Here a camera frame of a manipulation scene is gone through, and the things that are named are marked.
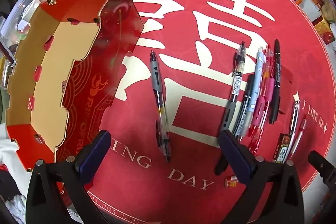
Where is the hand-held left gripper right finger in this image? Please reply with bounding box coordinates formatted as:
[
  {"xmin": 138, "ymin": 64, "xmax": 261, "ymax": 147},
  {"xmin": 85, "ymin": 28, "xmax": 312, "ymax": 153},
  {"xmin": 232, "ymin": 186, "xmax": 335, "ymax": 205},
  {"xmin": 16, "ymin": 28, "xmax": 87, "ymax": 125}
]
[{"xmin": 219, "ymin": 130, "xmax": 307, "ymax": 224}]

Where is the clear plastic storage box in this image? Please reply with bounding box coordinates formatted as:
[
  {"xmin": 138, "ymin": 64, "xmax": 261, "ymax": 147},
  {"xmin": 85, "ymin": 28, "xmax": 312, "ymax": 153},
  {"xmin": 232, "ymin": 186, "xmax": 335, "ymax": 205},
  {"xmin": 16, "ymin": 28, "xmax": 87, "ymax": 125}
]
[{"xmin": 8, "ymin": 0, "xmax": 50, "ymax": 43}]

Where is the grey grip clear pen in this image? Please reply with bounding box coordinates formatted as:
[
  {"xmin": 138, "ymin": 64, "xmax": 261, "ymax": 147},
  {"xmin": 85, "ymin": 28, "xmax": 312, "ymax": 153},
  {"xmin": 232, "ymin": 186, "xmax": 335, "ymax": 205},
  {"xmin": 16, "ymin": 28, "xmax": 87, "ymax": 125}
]
[{"xmin": 150, "ymin": 50, "xmax": 172, "ymax": 163}]

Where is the light blue printed pen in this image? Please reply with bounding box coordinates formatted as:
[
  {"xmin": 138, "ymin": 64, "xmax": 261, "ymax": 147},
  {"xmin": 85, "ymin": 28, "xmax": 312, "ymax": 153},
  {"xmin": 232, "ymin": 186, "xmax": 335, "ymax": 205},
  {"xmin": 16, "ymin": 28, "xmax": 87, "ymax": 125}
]
[{"xmin": 243, "ymin": 47, "xmax": 264, "ymax": 130}]

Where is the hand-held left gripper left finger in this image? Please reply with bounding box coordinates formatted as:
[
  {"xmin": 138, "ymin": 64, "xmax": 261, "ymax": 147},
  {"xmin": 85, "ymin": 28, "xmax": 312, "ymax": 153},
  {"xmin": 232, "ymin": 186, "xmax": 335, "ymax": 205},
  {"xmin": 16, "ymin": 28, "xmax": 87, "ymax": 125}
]
[{"xmin": 26, "ymin": 130, "xmax": 111, "ymax": 224}]

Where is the small red black box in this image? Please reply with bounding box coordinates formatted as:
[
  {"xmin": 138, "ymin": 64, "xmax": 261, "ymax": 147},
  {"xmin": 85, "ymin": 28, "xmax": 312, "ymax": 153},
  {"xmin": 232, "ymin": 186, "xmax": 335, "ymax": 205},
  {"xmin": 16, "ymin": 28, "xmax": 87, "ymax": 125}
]
[{"xmin": 272, "ymin": 133, "xmax": 292, "ymax": 163}]

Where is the slim red clear pen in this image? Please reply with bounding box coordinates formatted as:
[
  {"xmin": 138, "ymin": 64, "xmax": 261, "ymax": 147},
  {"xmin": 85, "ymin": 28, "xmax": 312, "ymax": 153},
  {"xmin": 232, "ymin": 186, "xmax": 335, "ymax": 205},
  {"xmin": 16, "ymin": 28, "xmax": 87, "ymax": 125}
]
[
  {"xmin": 290, "ymin": 115, "xmax": 307, "ymax": 159},
  {"xmin": 249, "ymin": 44, "xmax": 273, "ymax": 155}
]

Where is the black marker pen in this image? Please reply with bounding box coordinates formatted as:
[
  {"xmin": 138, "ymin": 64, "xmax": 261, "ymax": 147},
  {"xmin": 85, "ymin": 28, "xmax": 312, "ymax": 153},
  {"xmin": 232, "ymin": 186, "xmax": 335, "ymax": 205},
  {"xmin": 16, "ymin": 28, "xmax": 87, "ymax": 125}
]
[{"xmin": 268, "ymin": 40, "xmax": 282, "ymax": 125}]

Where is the red pen magenta grip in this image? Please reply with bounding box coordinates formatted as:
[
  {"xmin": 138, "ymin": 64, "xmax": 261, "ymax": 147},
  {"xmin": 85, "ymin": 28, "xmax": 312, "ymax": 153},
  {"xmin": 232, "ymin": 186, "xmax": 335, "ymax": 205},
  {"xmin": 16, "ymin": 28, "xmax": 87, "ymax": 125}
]
[{"xmin": 248, "ymin": 67, "xmax": 276, "ymax": 138}]

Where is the red cardboard box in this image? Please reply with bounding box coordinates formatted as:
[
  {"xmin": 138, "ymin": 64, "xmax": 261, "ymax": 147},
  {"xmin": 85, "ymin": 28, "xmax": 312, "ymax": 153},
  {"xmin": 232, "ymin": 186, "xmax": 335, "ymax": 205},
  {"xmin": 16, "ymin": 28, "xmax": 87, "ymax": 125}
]
[{"xmin": 5, "ymin": 0, "xmax": 144, "ymax": 193}]

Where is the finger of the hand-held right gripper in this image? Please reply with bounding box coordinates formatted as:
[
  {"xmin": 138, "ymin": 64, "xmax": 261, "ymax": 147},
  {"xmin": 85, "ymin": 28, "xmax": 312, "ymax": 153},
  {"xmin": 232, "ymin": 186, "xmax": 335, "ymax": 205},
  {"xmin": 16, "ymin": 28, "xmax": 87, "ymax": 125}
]
[{"xmin": 308, "ymin": 150, "xmax": 336, "ymax": 203}]

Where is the grey grip pen black clip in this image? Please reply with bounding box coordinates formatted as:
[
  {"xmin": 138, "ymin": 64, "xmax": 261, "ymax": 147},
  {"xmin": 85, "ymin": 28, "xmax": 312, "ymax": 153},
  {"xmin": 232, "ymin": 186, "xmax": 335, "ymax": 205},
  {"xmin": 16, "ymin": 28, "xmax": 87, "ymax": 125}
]
[{"xmin": 215, "ymin": 42, "xmax": 248, "ymax": 174}]

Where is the red gold box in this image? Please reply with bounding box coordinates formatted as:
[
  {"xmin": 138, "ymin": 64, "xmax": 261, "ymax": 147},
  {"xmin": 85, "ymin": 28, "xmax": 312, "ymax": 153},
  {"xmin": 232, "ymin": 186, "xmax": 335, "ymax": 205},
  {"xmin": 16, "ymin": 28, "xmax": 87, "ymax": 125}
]
[{"xmin": 314, "ymin": 17, "xmax": 336, "ymax": 45}]

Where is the black pen white print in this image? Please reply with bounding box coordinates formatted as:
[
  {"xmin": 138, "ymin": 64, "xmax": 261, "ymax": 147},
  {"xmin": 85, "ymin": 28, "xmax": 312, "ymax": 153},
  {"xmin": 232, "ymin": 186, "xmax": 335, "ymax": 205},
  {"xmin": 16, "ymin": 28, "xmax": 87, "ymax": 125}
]
[{"xmin": 232, "ymin": 74, "xmax": 256, "ymax": 140}]

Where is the silver white pen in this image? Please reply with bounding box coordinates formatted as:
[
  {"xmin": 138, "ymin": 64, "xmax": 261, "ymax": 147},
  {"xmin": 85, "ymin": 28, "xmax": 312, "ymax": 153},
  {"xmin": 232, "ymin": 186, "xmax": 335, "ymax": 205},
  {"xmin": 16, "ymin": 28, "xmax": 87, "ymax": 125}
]
[{"xmin": 289, "ymin": 100, "xmax": 301, "ymax": 135}]

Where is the white cloth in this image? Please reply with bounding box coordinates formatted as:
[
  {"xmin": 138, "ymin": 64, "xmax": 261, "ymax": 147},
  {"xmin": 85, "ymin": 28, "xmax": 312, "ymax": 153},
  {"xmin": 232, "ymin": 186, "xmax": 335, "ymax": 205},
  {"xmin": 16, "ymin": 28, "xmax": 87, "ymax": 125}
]
[{"xmin": 0, "ymin": 135, "xmax": 34, "ymax": 188}]

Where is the red round printed mat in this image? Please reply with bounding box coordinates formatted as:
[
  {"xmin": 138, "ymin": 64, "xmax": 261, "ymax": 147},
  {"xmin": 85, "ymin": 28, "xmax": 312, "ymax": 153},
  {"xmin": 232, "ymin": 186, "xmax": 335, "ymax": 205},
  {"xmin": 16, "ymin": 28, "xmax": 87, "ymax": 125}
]
[{"xmin": 63, "ymin": 0, "xmax": 336, "ymax": 224}]

